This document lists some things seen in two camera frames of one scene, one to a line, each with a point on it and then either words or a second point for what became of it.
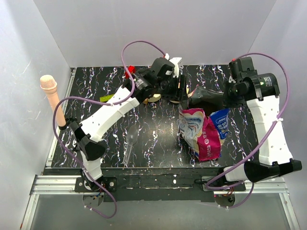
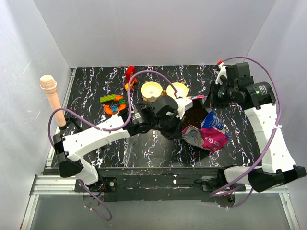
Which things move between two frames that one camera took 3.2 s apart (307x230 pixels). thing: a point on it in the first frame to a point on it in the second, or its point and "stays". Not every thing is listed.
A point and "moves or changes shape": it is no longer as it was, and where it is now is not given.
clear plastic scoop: (131, 136) stays
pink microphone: (48, 85) stays
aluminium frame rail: (46, 183) stays
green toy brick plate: (105, 98) stays
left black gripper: (180, 93) to (176, 133)
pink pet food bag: (203, 135) moves or changes shape
